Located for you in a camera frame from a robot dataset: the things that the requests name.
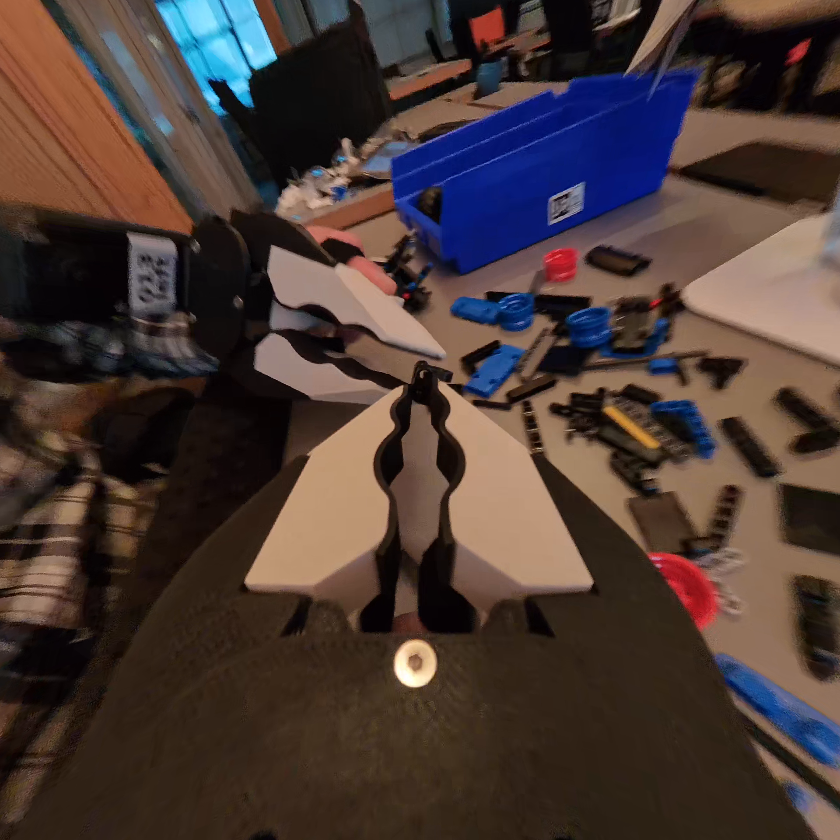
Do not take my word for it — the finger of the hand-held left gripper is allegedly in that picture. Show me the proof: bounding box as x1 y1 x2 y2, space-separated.
266 246 448 361
252 331 409 404

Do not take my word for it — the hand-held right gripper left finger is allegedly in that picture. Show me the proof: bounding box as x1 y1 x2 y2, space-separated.
244 384 411 634

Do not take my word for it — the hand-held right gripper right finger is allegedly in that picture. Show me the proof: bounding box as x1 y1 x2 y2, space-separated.
420 382 595 634

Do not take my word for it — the black pin connector block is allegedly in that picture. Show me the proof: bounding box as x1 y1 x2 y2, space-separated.
408 361 454 404

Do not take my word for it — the person's left forearm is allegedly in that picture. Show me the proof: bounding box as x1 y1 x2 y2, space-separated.
66 315 219 380

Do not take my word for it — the grey desk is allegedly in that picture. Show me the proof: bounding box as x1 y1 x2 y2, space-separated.
282 79 840 840

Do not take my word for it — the person's left hand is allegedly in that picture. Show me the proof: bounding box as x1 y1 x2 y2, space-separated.
305 225 399 296

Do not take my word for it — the grey and black model subassembly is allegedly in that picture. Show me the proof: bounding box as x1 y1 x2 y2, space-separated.
384 236 434 313

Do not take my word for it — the black dotted mat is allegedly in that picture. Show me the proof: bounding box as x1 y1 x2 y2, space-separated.
164 381 309 592

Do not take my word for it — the blue curved panel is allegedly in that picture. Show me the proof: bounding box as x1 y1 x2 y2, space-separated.
451 297 503 326

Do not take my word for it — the pile of white and blue scraps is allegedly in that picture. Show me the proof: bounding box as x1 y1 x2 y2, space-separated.
276 138 368 217

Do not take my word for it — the black curved panel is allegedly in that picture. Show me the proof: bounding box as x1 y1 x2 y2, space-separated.
626 492 700 555

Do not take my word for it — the grey tablet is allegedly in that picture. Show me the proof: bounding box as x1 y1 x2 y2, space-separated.
361 141 411 178

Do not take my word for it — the short yellow axle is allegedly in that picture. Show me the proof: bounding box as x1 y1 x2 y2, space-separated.
602 406 660 448

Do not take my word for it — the blue rectangular panel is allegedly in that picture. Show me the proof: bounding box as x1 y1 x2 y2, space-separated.
463 344 525 398

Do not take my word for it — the blue wheel hub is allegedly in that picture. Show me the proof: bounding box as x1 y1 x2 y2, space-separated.
497 293 536 331
564 307 614 349

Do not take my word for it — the long grey beam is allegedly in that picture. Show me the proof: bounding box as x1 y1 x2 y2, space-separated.
613 400 690 454

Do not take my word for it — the blue angled beam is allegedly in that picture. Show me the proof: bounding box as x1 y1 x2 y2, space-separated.
651 400 716 459

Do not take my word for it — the long thin black axle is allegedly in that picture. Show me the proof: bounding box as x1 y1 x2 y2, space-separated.
584 351 710 372

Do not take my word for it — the large black chair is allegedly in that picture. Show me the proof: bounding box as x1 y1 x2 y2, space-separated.
249 3 392 185

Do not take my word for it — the wooden pillar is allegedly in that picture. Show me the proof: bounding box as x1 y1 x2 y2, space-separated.
0 0 194 234

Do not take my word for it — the blue storage bin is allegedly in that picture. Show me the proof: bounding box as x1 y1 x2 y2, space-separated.
392 69 698 275

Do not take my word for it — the pile of black and blue bricks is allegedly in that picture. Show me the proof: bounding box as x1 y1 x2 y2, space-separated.
459 289 840 683

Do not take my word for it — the person in plaid shirt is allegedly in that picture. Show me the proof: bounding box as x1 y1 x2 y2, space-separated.
0 367 165 808

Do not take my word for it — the black grooved block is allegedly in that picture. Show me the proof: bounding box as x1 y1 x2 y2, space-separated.
585 245 652 277

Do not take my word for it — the black square panel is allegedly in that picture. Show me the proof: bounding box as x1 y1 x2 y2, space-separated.
780 484 840 555

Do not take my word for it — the orange chair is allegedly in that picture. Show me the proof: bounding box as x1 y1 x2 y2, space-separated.
469 7 506 47

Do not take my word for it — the blue textured flat panel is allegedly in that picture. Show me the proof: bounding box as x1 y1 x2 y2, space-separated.
715 654 840 769

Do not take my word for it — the instruction booklet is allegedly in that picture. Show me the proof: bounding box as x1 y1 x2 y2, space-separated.
626 0 700 76

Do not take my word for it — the black chassis on blue frame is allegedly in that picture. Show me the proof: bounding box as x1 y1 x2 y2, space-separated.
604 285 670 358

